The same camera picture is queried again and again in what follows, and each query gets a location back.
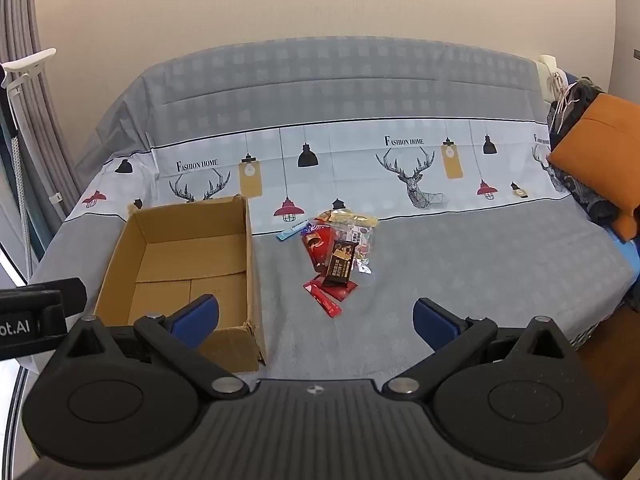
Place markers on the dark patterned cloth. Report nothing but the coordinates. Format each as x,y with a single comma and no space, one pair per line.
570,110

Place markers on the grey printed bed sheet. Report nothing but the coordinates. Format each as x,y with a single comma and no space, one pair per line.
450,260

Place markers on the red snack packet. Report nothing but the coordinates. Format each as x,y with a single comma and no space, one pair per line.
351,287

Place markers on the grey curtain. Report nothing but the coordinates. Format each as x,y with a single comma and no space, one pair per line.
40,125

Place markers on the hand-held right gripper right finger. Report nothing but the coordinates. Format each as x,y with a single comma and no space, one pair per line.
436,322

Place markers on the blue stick packet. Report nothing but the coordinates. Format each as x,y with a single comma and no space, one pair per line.
295,228

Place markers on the dark chocolate bar packet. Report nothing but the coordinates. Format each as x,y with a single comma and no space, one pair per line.
340,260

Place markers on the white wall hook with hangers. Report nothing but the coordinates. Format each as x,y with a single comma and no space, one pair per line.
552,67

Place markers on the small orange snack packet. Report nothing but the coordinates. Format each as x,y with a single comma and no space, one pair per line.
321,218

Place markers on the yellow snack packet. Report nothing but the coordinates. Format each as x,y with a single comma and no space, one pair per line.
357,220

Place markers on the cardboard box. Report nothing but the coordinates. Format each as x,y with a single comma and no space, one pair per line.
175,225

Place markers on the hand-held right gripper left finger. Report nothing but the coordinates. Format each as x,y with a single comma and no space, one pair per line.
192,322

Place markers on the silver printed snack packet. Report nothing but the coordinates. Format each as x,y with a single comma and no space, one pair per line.
359,241

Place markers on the orange pillow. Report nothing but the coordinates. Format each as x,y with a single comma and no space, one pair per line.
595,150

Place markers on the red stick packet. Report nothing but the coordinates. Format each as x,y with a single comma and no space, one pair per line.
327,305

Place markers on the red snack bag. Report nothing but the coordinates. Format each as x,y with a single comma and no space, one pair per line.
315,247

